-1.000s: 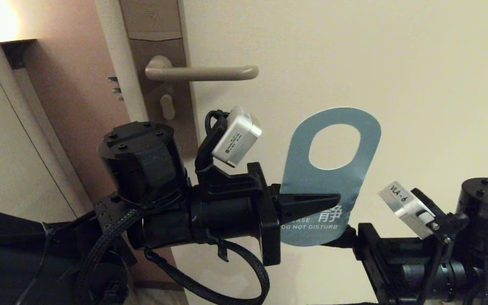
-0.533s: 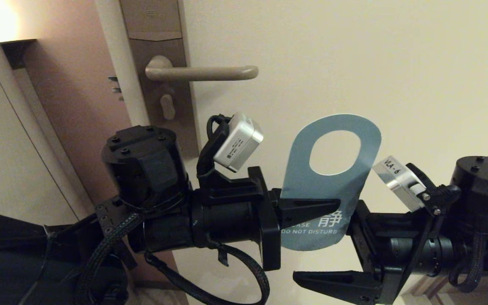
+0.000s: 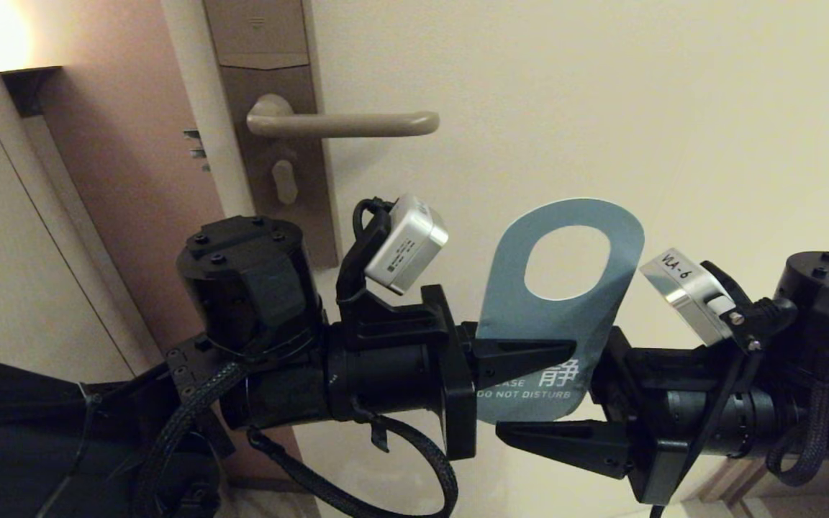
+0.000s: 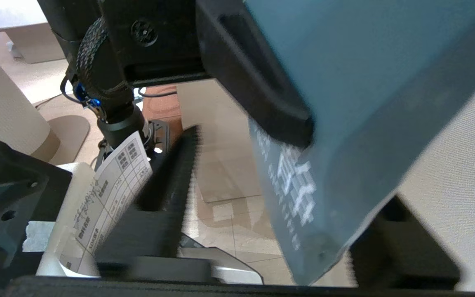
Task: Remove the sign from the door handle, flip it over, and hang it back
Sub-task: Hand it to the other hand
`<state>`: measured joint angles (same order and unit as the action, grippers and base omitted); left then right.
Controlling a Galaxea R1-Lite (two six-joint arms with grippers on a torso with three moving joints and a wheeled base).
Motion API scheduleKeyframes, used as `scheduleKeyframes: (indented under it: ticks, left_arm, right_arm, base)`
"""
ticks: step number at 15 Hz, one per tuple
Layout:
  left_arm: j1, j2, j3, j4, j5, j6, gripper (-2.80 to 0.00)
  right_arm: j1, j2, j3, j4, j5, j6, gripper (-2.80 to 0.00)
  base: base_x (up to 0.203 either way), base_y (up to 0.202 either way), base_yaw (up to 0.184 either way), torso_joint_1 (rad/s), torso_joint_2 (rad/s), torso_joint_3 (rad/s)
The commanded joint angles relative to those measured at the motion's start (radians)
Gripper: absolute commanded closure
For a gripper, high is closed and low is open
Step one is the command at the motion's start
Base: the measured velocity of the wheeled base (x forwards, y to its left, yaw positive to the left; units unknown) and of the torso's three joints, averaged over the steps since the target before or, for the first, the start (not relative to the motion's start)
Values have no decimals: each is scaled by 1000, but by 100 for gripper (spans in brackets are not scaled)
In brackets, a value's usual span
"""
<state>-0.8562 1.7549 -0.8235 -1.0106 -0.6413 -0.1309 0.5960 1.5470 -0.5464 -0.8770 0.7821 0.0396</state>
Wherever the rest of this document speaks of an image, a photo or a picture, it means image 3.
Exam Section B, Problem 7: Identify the beige keyhole cover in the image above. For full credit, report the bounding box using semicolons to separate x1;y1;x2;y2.
272;160;299;206

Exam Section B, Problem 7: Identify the brown metal lock plate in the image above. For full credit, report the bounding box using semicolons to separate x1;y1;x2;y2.
202;0;340;268

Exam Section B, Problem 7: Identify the beige metal door handle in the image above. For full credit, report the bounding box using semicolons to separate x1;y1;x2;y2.
245;94;440;139

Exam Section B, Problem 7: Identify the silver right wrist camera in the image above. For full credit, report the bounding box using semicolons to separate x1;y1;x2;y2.
639;248;735;342

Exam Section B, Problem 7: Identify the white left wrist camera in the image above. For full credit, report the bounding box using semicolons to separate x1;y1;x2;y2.
364;194;450;296

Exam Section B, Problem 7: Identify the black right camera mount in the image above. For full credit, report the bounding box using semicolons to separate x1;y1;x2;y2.
702;260;797;360

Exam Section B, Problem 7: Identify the cream white door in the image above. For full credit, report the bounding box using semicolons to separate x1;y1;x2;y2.
161;0;829;518

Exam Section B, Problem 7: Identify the blue do-not-disturb door hanger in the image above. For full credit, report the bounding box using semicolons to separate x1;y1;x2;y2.
476;198;645;424

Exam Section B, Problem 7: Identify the glowing wall lamp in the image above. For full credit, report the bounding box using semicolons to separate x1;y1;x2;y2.
0;66;63;118

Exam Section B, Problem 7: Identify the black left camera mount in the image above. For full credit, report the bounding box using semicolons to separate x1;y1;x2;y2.
335;209;458;350

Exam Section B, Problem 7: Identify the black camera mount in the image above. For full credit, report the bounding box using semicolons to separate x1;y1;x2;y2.
702;260;797;360
335;209;458;350

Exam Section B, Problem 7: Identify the brown door frame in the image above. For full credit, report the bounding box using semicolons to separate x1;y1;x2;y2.
681;457;775;508

